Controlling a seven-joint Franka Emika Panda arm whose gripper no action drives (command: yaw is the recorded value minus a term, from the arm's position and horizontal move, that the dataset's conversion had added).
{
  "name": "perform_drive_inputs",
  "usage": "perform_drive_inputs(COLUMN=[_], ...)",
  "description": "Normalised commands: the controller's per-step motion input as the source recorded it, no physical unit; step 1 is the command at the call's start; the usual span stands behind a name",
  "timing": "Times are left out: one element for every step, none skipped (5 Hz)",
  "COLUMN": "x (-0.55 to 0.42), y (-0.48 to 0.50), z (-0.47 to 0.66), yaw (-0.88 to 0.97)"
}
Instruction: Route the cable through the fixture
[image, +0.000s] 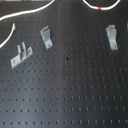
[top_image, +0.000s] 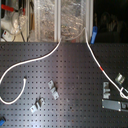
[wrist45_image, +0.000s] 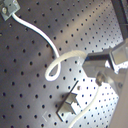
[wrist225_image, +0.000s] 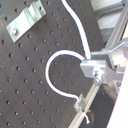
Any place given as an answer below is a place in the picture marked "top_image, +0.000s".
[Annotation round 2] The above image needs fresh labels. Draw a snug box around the white cable with red mark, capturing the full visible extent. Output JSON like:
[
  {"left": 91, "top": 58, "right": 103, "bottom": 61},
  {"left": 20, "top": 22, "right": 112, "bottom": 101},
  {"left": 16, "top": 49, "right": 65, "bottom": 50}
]
[{"left": 60, "top": 26, "right": 128, "bottom": 100}]

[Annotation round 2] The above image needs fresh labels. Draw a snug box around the black perforated pegboard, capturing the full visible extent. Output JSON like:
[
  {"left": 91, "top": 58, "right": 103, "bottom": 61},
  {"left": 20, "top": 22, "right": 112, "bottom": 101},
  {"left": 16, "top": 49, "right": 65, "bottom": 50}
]
[{"left": 0, "top": 43, "right": 128, "bottom": 128}]

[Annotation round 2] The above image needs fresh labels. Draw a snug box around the clear plastic sheet wrap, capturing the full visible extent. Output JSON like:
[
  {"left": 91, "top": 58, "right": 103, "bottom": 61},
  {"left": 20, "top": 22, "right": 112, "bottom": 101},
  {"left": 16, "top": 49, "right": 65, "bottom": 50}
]
[{"left": 34, "top": 0, "right": 90, "bottom": 42}]

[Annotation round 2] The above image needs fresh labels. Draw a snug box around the blue plastic clamp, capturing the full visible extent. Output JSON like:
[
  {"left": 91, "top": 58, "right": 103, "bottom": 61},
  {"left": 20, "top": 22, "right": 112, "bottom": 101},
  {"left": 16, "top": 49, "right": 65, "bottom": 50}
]
[{"left": 90, "top": 26, "right": 98, "bottom": 44}]

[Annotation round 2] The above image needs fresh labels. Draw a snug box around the grey metal plate block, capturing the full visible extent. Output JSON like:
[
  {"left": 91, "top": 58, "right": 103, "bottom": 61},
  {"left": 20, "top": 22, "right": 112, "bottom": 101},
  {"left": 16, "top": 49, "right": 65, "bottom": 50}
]
[{"left": 102, "top": 99, "right": 121, "bottom": 111}]

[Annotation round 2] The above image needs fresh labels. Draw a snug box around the blue object at corner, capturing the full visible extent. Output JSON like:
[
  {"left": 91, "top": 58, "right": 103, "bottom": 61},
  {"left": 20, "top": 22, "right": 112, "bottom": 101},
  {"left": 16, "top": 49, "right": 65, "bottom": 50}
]
[{"left": 0, "top": 116, "right": 6, "bottom": 126}]

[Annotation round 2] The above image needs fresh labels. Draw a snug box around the white cable on left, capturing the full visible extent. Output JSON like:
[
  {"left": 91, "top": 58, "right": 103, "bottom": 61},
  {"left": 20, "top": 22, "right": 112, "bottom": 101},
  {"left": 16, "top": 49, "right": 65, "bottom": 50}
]
[{"left": 0, "top": 38, "right": 63, "bottom": 105}]

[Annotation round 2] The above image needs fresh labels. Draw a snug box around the grey metal cable clip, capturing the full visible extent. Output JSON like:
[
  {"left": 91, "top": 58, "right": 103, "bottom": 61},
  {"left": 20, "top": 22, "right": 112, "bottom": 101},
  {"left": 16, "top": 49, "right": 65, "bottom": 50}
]
[
  {"left": 103, "top": 82, "right": 110, "bottom": 99},
  {"left": 48, "top": 80, "right": 59, "bottom": 100},
  {"left": 115, "top": 74, "right": 125, "bottom": 84},
  {"left": 30, "top": 97, "right": 45, "bottom": 113}
]

